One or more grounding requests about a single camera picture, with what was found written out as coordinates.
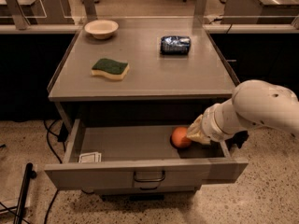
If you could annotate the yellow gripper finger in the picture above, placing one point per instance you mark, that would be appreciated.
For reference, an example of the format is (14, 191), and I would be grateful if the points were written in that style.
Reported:
(195, 133)

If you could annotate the orange fruit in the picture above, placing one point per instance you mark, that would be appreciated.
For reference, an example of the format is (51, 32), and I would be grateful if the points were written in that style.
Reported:
(179, 138)

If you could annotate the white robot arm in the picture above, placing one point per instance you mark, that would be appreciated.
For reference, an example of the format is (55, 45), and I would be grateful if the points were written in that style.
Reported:
(254, 104)

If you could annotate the open grey top drawer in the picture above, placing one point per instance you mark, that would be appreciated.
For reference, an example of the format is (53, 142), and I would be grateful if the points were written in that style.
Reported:
(126, 150)

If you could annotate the white tag in drawer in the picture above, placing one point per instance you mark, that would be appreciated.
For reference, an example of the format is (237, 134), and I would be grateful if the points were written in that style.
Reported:
(90, 157)

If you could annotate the black cloth beside cabinet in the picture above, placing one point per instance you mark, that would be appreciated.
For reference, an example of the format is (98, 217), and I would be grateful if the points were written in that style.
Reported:
(239, 139)

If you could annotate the grey metal cabinet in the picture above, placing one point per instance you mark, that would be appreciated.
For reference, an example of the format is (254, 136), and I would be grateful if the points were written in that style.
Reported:
(201, 74)

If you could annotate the green yellow sponge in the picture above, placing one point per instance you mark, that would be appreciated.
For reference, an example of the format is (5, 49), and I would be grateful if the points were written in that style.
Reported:
(110, 69)

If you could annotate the grey background desk right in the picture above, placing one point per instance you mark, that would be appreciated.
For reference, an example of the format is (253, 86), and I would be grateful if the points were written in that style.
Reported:
(260, 11)

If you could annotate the grey background desk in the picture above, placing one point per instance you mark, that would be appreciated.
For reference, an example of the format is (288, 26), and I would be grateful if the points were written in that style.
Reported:
(39, 12)
(260, 11)

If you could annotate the white ceramic bowl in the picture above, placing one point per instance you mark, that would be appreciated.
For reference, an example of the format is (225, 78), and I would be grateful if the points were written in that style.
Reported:
(101, 29)

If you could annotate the black pole stand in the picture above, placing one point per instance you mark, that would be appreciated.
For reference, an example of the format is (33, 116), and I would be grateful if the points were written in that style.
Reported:
(29, 173)

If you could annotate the grey background desk left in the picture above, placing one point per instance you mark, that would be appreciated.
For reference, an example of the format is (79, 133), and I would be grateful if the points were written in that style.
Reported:
(39, 12)

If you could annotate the metal drawer handle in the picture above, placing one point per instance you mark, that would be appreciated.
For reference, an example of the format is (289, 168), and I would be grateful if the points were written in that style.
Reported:
(149, 177)

